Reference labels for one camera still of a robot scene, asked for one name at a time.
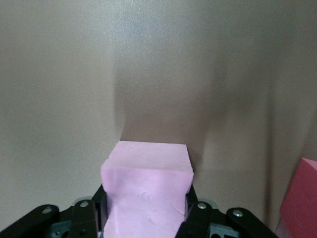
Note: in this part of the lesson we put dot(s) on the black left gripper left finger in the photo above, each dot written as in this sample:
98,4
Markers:
85,220

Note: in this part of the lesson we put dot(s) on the purple foam block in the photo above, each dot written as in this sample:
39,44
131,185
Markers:
101,234

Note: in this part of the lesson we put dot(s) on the red foam block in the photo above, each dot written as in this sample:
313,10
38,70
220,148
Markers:
302,198

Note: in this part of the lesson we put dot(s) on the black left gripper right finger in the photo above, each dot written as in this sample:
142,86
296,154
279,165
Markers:
198,218

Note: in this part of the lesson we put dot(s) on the black wrist mount bracket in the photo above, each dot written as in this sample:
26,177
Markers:
244,223

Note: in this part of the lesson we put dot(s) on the large table cover sheet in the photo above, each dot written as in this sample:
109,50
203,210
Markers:
74,74

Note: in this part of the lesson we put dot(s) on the mauve pink foam block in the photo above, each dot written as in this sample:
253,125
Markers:
281,230

